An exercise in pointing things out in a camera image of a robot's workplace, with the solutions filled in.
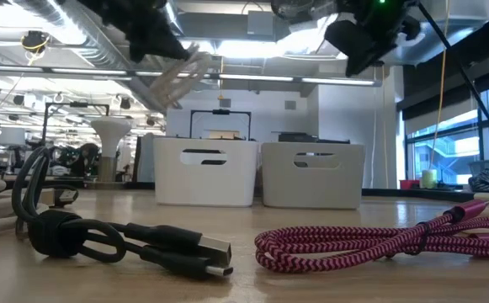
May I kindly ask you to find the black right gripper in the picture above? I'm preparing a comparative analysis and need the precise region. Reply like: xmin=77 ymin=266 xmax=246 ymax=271
xmin=271 ymin=0 xmax=422 ymax=78

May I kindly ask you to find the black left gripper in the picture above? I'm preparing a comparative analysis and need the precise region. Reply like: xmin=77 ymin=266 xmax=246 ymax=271
xmin=77 ymin=0 xmax=193 ymax=64

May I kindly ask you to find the black USB cable with strap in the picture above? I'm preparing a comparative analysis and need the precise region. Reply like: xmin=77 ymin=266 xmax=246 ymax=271
xmin=11 ymin=146 xmax=235 ymax=282

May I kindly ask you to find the red braided USB cable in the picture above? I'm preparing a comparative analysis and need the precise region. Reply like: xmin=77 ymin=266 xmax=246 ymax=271
xmin=254 ymin=199 xmax=489 ymax=274

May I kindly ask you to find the grey ceiling box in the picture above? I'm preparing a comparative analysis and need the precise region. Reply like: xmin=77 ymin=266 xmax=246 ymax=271
xmin=247 ymin=10 xmax=276 ymax=37

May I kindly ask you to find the tan box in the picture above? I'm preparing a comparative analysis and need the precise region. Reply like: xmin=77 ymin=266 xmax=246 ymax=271
xmin=207 ymin=129 xmax=242 ymax=141

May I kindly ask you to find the black flat device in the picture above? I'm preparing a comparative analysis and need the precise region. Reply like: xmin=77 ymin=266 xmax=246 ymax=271
xmin=277 ymin=131 xmax=351 ymax=146

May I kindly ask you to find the person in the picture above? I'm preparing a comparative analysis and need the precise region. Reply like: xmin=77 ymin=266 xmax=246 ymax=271
xmin=67 ymin=142 xmax=101 ymax=178

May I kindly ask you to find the white plastic bin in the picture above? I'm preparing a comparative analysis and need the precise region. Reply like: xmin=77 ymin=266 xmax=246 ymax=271
xmin=153 ymin=137 xmax=259 ymax=207

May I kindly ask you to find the light grey plastic bin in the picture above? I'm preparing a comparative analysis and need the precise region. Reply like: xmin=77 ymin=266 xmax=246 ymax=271
xmin=260 ymin=141 xmax=366 ymax=210

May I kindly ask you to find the white rectangular lampshade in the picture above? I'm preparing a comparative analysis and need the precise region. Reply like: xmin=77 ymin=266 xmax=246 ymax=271
xmin=0 ymin=125 xmax=27 ymax=146

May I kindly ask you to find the yellow-green cup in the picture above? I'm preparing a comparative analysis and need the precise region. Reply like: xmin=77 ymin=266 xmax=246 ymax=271
xmin=420 ymin=168 xmax=438 ymax=190

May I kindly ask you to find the grey storage tub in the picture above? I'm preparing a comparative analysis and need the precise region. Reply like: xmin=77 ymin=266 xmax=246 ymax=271
xmin=467 ymin=158 xmax=489 ymax=176

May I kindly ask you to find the black-white striped cloth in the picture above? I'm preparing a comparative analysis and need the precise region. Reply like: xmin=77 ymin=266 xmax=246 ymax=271
xmin=467 ymin=167 xmax=489 ymax=194

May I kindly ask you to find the black frame stand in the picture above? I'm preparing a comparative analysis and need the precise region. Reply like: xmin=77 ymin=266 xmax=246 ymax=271
xmin=189 ymin=109 xmax=252 ymax=142
xmin=40 ymin=101 xmax=111 ymax=165

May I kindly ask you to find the black ceiling cord reel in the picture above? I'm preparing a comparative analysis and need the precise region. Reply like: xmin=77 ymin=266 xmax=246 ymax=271
xmin=19 ymin=29 xmax=52 ymax=66

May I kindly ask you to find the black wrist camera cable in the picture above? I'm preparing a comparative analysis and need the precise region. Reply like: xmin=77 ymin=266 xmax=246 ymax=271
xmin=415 ymin=2 xmax=489 ymax=149

